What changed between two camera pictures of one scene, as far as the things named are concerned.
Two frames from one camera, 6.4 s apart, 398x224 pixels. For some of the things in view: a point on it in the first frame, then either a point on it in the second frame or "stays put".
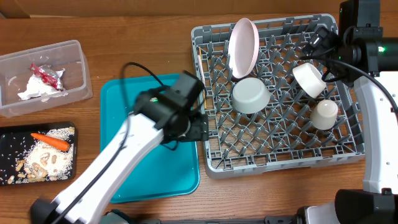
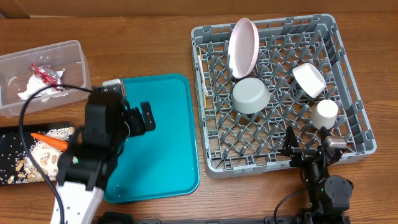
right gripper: x=319 y=47 → x=301 y=154
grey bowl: x=250 y=95 stays put
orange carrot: x=61 y=144 stays put
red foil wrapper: x=48 y=73 stays put
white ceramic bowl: x=310 y=78 stays put
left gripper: x=198 y=129 → x=136 y=124
